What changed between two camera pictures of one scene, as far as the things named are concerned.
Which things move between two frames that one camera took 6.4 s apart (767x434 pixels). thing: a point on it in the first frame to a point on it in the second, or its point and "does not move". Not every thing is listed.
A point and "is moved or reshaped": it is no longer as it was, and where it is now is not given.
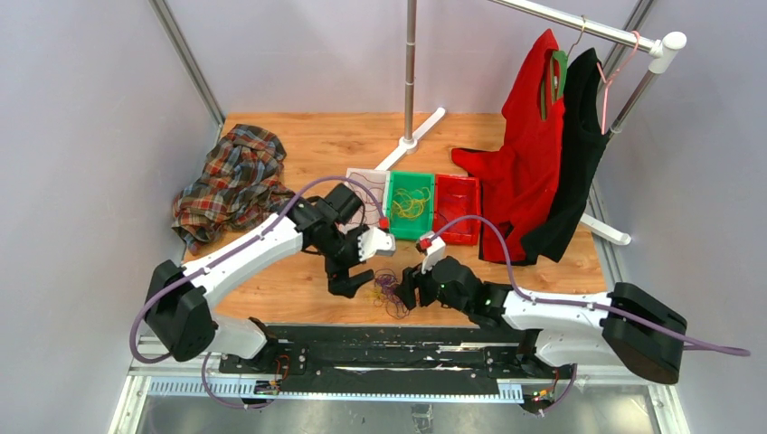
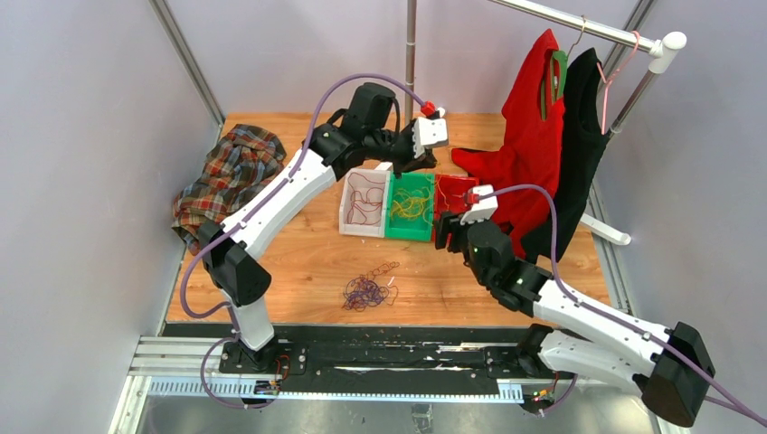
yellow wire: x=410 y=203 does not move
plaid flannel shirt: x=242 y=183 does not move
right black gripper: x=413 y=278 to x=449 y=223
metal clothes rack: x=658 y=46 does not move
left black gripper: x=340 y=280 to x=412 y=163
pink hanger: x=609 y=80 does not move
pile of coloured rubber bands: x=383 y=292 is moved or reshaped
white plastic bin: x=378 y=183 does not move
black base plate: x=397 y=361 does not move
